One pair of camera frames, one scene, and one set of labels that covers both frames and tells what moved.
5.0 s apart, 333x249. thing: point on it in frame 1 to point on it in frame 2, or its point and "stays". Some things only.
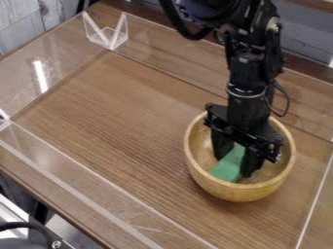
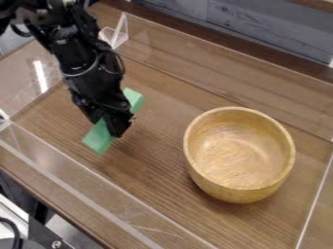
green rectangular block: (227, 166) to (99, 137)
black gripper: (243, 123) to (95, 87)
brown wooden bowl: (250, 188) stays
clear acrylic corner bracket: (107, 37) stays
